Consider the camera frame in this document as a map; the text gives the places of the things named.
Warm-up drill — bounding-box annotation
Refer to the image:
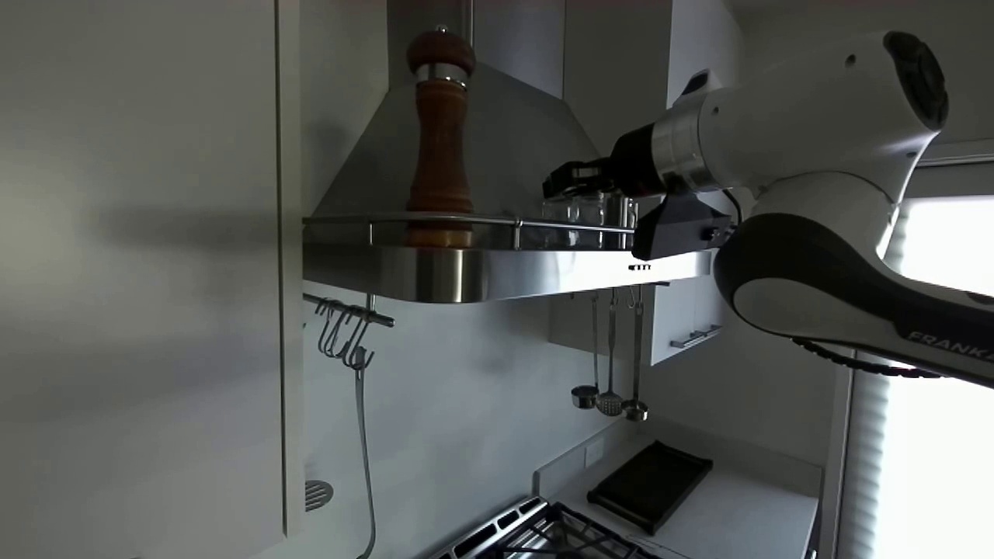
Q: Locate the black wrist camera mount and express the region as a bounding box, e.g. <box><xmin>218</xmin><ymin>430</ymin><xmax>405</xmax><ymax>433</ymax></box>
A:
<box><xmin>631</xmin><ymin>190</ymin><xmax>743</xmax><ymax>263</ymax></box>

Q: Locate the stainless steel range hood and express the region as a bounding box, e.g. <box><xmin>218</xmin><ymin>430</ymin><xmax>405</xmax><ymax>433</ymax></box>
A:
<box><xmin>303</xmin><ymin>0</ymin><xmax>724</xmax><ymax>308</ymax></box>

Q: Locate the black rectangular griddle tray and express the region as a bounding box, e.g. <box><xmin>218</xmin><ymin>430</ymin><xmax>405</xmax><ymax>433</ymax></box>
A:
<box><xmin>586</xmin><ymin>437</ymin><xmax>719</xmax><ymax>538</ymax></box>

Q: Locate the steel rack rail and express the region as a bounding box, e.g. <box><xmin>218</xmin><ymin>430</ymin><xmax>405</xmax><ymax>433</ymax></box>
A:
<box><xmin>303</xmin><ymin>210</ymin><xmax>679</xmax><ymax>250</ymax></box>

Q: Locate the stainless steel gas stove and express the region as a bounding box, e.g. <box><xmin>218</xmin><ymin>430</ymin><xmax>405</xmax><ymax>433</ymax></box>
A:
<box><xmin>429</xmin><ymin>492</ymin><xmax>665</xmax><ymax>559</ymax></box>

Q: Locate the black ribbed cable bundle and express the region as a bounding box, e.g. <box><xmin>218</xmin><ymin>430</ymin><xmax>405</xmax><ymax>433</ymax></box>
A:
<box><xmin>793</xmin><ymin>331</ymin><xmax>994</xmax><ymax>382</ymax></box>

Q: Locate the hanging cord with dark clip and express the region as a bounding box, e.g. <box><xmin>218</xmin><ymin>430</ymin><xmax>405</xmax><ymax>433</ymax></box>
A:
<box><xmin>352</xmin><ymin>362</ymin><xmax>381</xmax><ymax>559</ymax></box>

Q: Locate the white wall outlet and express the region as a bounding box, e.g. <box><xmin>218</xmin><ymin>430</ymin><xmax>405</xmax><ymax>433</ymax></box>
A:
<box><xmin>581</xmin><ymin>433</ymin><xmax>616</xmax><ymax>471</ymax></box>

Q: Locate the large white wall cabinet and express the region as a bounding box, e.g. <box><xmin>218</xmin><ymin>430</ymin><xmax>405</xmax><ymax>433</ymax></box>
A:
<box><xmin>0</xmin><ymin>0</ymin><xmax>304</xmax><ymax>544</ymax></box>

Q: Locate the small white wall cabinet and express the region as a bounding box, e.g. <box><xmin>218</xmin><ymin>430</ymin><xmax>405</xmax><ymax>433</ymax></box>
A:
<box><xmin>546</xmin><ymin>0</ymin><xmax>748</xmax><ymax>369</ymax></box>

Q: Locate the hanging metal slotted spoon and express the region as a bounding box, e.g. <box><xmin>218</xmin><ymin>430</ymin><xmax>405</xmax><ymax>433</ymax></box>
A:
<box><xmin>569</xmin><ymin>287</ymin><xmax>602</xmax><ymax>411</ymax></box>

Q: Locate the window with white blinds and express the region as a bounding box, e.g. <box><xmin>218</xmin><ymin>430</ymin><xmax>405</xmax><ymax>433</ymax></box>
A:
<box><xmin>822</xmin><ymin>151</ymin><xmax>994</xmax><ymax>559</ymax></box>

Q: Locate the small cabinet handle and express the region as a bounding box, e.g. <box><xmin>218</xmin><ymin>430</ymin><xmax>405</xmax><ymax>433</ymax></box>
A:
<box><xmin>668</xmin><ymin>322</ymin><xmax>724</xmax><ymax>353</ymax></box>

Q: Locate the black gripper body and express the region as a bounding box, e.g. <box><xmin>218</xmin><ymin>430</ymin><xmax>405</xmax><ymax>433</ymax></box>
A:
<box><xmin>609</xmin><ymin>121</ymin><xmax>671</xmax><ymax>199</ymax></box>

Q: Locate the wall hook rail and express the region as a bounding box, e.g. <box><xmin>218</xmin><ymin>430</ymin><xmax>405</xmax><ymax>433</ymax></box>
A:
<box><xmin>303</xmin><ymin>290</ymin><xmax>399</xmax><ymax>373</ymax></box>

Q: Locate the hanging metal ladle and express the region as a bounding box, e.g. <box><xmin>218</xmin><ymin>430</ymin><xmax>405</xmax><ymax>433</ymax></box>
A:
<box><xmin>622</xmin><ymin>290</ymin><xmax>655</xmax><ymax>424</ymax></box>
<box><xmin>598</xmin><ymin>290</ymin><xmax>627</xmax><ymax>420</ymax></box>

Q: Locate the steel cylinder shaker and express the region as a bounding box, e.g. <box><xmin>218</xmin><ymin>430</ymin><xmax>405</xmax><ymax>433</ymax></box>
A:
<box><xmin>616</xmin><ymin>190</ymin><xmax>642</xmax><ymax>250</ymax></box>
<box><xmin>563</xmin><ymin>193</ymin><xmax>590</xmax><ymax>250</ymax></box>

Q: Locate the brown wooden pepper mill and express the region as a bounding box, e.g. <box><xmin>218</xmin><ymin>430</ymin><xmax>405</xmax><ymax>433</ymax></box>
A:
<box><xmin>400</xmin><ymin>25</ymin><xmax>481</xmax><ymax>250</ymax></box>

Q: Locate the round perforated metal strainer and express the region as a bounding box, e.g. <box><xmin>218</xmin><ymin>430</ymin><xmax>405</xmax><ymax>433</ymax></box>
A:
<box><xmin>303</xmin><ymin>476</ymin><xmax>340</xmax><ymax>516</ymax></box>

